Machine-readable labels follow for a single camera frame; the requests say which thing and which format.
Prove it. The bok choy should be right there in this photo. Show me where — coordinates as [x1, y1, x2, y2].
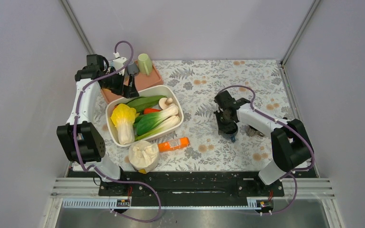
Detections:
[135, 115, 180, 141]
[136, 104, 179, 136]

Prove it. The floral table mat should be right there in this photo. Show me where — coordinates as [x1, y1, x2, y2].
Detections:
[72, 59, 312, 172]

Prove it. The light green mug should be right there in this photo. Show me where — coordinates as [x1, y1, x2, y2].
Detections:
[137, 53, 153, 76]

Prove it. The green leaf vegetable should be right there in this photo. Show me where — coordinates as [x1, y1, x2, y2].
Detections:
[126, 95, 166, 113]

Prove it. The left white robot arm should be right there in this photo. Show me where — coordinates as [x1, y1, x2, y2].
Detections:
[56, 54, 139, 195]

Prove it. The small grey blue cup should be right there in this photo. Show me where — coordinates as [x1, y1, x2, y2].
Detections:
[126, 61, 140, 76]

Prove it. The yellow napa cabbage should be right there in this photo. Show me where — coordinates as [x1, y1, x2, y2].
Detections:
[110, 104, 137, 145]

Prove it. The orange tube package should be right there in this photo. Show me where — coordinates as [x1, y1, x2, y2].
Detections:
[157, 137, 190, 152]

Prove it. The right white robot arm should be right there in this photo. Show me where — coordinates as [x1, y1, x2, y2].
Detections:
[214, 91, 314, 196]

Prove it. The lower bok choy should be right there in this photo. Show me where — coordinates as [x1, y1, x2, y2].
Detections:
[135, 115, 180, 141]

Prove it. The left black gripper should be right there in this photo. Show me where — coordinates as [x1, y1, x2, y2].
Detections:
[102, 67, 139, 98]

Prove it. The blue labelled box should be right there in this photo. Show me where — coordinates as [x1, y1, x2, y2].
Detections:
[77, 133, 84, 141]

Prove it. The navy round cup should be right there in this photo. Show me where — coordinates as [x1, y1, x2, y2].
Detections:
[221, 125, 238, 143]

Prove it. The white mushroom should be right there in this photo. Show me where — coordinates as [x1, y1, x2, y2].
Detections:
[158, 97, 173, 110]

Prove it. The white vegetable tub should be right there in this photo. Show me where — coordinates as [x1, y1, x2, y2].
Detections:
[106, 85, 184, 147]

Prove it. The upper bok choy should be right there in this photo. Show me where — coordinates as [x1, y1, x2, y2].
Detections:
[136, 104, 179, 136]

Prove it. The red pepper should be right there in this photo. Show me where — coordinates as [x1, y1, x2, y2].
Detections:
[143, 108, 161, 114]

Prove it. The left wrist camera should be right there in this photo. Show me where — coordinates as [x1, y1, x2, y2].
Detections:
[109, 52, 128, 71]

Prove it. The cream cloth bag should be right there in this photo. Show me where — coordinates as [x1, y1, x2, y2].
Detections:
[128, 140, 160, 174]

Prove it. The dark brown mug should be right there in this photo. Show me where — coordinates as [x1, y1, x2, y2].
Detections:
[246, 126, 265, 137]

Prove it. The pink tray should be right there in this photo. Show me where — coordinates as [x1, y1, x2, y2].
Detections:
[101, 63, 163, 104]

